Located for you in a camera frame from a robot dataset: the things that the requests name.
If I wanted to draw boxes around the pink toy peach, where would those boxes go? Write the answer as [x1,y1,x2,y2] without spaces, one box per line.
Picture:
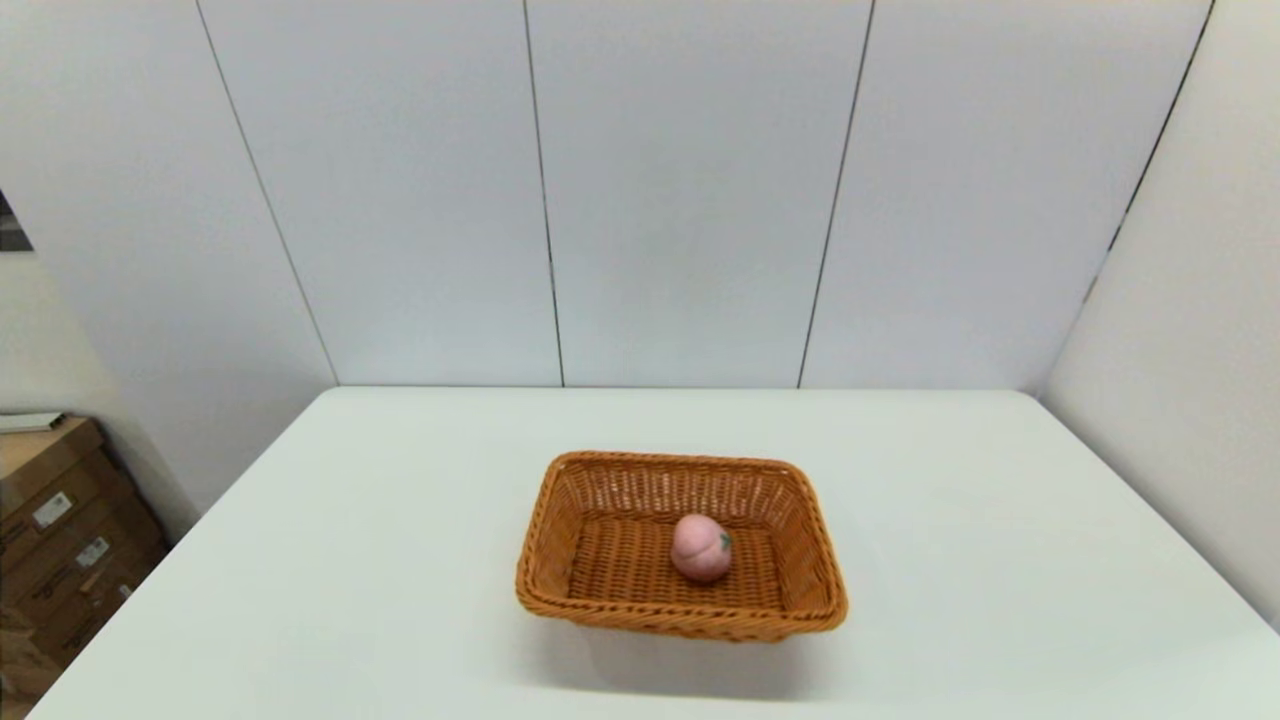
[669,512,735,585]

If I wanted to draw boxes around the orange woven wicker basket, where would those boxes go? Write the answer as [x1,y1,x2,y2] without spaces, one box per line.
[514,450,850,644]

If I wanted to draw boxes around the brown cardboard box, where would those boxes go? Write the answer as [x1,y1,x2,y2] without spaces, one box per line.
[0,545,169,666]
[0,417,136,546]
[0,492,168,606]
[0,628,63,720]

